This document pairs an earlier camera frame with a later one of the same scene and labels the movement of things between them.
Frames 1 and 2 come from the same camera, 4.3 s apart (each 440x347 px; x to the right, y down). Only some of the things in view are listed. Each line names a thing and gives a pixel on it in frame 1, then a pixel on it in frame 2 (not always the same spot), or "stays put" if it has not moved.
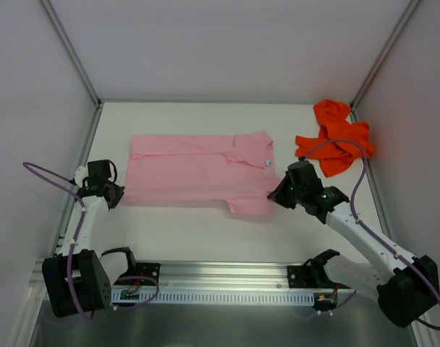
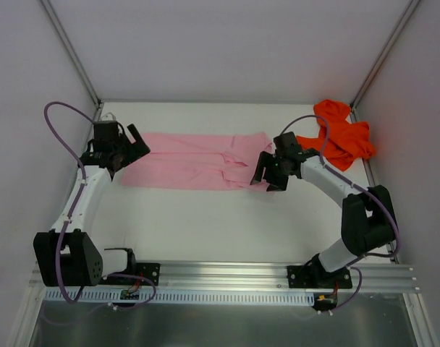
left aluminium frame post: x=70 y=48 stays put
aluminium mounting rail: x=223 y=275 stays put
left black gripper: x=113 y=193 -> x=129 y=152
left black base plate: x=149 y=270 stays put
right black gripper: x=282 y=192 -> x=271 y=170
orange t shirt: x=336 y=157 stays put
